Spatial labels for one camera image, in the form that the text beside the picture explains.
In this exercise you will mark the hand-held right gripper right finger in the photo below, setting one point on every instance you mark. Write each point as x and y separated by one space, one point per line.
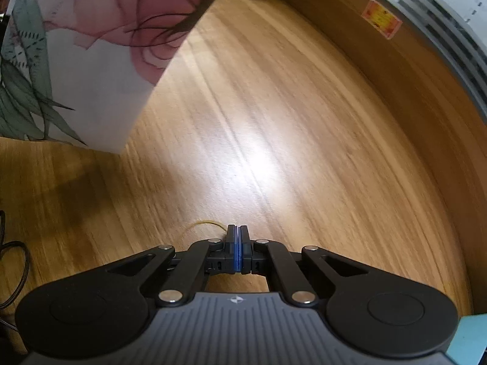
245 253

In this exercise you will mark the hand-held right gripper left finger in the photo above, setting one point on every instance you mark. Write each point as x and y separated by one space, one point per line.
231 251

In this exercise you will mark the yellow rubber band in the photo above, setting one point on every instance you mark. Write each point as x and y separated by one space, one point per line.
207 220

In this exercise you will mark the floral white shopping bag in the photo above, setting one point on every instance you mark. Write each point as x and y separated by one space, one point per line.
95 64

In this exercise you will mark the teal hexagonal box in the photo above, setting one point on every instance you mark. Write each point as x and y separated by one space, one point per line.
471 338

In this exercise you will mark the red and yellow sticker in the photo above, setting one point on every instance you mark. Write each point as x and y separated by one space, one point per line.
380 19

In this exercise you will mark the striped glass desk partition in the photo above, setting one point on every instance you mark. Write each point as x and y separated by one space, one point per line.
449 26

